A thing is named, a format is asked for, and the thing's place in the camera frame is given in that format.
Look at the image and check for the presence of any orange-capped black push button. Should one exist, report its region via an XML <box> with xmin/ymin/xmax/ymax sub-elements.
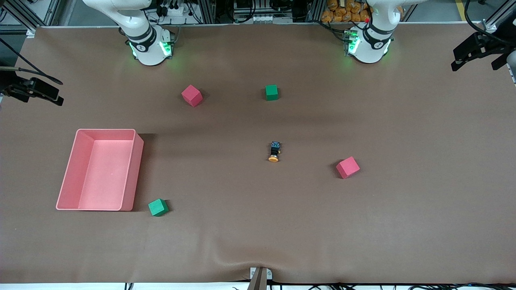
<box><xmin>268</xmin><ymin>141</ymin><xmax>282</xmax><ymax>163</ymax></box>

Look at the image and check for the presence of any pink plastic tray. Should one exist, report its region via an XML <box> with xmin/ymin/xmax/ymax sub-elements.
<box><xmin>56</xmin><ymin>128</ymin><xmax>144</xmax><ymax>211</ymax></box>

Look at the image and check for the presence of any pile of orange snacks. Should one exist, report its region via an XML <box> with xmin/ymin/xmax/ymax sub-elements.
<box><xmin>321</xmin><ymin>0</ymin><xmax>372</xmax><ymax>23</ymax></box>

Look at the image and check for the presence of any pink foam cube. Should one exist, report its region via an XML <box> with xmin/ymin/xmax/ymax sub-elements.
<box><xmin>181</xmin><ymin>85</ymin><xmax>203</xmax><ymax>108</ymax></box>
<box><xmin>336</xmin><ymin>156</ymin><xmax>361</xmax><ymax>179</ymax></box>

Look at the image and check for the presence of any white power strip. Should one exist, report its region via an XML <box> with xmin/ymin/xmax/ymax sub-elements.
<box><xmin>161</xmin><ymin>4</ymin><xmax>191</xmax><ymax>17</ymax></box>

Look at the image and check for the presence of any brown table mat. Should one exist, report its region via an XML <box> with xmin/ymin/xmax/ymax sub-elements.
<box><xmin>0</xmin><ymin>22</ymin><xmax>516</xmax><ymax>284</ymax></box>

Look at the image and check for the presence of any aluminium frame post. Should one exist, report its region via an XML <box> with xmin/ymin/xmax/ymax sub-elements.
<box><xmin>0</xmin><ymin>0</ymin><xmax>61</xmax><ymax>37</ymax></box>
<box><xmin>482</xmin><ymin>0</ymin><xmax>516</xmax><ymax>33</ymax></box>

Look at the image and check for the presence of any grey metal mount bracket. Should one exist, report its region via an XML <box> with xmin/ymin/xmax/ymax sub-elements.
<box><xmin>247</xmin><ymin>267</ymin><xmax>273</xmax><ymax>290</ymax></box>

